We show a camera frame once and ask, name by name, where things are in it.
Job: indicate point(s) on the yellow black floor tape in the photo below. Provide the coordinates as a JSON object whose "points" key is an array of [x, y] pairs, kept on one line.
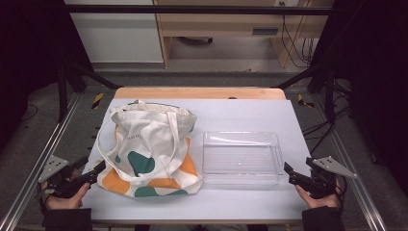
{"points": [[97, 100], [301, 100]]}

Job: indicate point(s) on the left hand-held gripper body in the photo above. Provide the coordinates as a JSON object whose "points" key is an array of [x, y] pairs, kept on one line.
{"points": [[54, 165]]}

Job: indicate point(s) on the dark curtain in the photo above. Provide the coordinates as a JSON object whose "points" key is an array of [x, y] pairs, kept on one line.
{"points": [[375, 64], [29, 48]]}

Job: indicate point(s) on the black curved object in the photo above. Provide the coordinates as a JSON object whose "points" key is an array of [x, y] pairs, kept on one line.
{"points": [[195, 41]]}

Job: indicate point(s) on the aluminium rail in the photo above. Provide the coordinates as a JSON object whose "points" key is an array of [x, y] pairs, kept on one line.
{"points": [[349, 160], [48, 147]]}

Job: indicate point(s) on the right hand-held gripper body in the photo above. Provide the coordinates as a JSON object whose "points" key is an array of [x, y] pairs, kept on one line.
{"points": [[324, 183]]}

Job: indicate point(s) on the person's right hand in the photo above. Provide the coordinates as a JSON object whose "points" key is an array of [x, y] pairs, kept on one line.
{"points": [[322, 203]]}

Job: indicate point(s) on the grey desk label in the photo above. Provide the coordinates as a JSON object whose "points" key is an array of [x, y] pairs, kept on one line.
{"points": [[265, 31]]}

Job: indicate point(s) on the black metal stand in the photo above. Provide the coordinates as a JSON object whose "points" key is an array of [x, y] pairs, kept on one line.
{"points": [[329, 96], [62, 93]]}

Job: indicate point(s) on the clear plastic tray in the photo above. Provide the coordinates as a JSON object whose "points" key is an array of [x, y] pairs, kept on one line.
{"points": [[240, 154]]}

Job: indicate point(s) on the white patterned canvas tote bag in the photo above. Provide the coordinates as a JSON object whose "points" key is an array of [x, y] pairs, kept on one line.
{"points": [[150, 138]]}

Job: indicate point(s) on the light wooden desk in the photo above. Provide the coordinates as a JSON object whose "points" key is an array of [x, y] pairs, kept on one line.
{"points": [[218, 25]]}

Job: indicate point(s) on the person's left hand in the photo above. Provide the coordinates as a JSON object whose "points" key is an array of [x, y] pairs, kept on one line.
{"points": [[65, 202]]}

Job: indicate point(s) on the black horizontal frame bar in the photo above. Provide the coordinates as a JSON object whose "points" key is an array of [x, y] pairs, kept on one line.
{"points": [[192, 9]]}

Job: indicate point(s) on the white table board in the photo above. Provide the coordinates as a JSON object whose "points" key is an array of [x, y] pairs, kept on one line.
{"points": [[231, 115]]}

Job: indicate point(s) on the white cabinet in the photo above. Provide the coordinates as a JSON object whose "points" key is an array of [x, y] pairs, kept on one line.
{"points": [[118, 38]]}

